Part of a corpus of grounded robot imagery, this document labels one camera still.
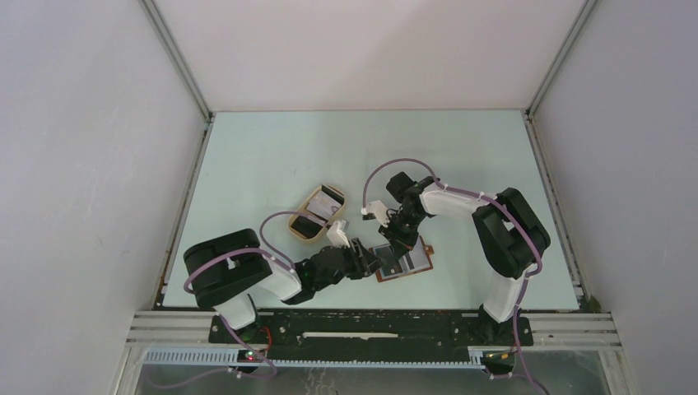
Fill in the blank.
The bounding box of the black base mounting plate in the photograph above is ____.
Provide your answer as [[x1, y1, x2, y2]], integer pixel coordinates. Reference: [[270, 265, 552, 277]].
[[208, 309, 534, 364]]

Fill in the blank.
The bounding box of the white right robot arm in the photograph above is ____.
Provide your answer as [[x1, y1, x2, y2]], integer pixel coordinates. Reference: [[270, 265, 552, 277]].
[[361, 172, 551, 344]]

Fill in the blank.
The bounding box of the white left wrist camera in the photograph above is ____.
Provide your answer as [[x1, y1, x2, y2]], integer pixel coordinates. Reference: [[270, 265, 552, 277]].
[[326, 219, 351, 248]]

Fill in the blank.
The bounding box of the brown leather card holder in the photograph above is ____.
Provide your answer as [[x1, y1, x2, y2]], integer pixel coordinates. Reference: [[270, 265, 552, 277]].
[[369, 236, 434, 283]]

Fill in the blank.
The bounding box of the left aluminium corner post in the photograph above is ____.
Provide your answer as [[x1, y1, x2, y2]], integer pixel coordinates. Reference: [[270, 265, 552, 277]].
[[137, 0, 213, 123]]

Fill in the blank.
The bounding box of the aluminium corner frame post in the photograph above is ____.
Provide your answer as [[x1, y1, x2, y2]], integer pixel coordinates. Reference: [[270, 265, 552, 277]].
[[525, 0, 602, 119]]

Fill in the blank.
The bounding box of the black card in tray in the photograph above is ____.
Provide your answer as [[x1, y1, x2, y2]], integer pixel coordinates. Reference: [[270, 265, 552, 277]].
[[290, 216, 323, 239]]

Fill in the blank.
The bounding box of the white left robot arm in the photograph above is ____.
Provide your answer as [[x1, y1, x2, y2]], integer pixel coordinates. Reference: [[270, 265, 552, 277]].
[[184, 221, 385, 343]]

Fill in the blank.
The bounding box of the grey card in tray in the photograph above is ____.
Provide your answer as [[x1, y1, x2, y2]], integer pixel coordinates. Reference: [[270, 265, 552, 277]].
[[305, 185, 345, 220]]

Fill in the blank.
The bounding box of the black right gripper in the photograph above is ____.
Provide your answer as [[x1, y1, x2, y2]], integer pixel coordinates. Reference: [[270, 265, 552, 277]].
[[379, 209, 426, 259]]

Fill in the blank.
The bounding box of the oval wooden tray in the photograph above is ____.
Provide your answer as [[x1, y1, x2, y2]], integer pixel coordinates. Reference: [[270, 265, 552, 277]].
[[288, 184, 347, 243]]

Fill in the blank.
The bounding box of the light blue cable duct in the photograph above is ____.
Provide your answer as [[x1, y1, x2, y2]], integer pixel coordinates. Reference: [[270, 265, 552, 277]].
[[144, 348, 486, 369]]

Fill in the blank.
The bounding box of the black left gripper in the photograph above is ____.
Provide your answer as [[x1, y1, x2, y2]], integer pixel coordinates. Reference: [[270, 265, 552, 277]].
[[314, 237, 386, 291]]

